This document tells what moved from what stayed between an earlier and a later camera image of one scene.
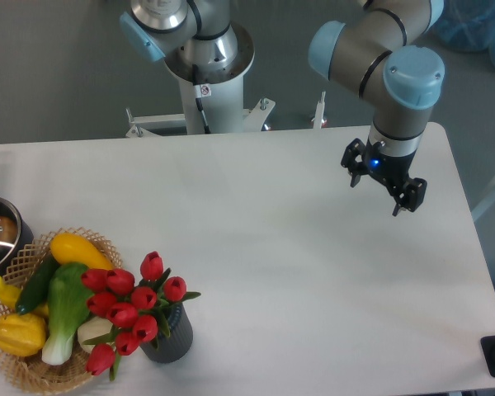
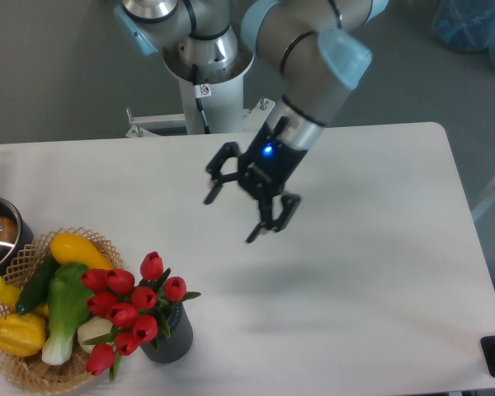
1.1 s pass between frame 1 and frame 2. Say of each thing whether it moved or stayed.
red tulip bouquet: stayed
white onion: stayed
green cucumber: stayed
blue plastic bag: stayed
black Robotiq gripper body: moved
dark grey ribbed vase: stayed
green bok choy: stayed
